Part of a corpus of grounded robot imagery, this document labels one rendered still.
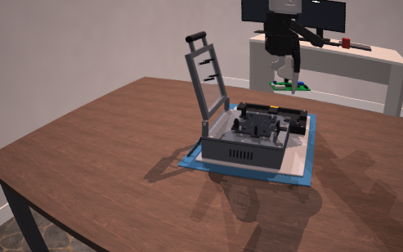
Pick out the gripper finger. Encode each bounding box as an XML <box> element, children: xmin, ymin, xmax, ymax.
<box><xmin>271</xmin><ymin>56</ymin><xmax>289</xmax><ymax>83</ymax></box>
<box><xmin>277</xmin><ymin>44</ymin><xmax>301</xmax><ymax>94</ymax></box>

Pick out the green circuit board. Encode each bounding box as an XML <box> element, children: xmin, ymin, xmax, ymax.
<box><xmin>268</xmin><ymin>81</ymin><xmax>311</xmax><ymax>91</ymax></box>

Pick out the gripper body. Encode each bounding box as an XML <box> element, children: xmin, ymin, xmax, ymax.
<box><xmin>265</xmin><ymin>12</ymin><xmax>300</xmax><ymax>56</ymax></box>

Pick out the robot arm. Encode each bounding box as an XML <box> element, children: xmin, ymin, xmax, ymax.
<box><xmin>269</xmin><ymin>0</ymin><xmax>325</xmax><ymax>48</ymax></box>

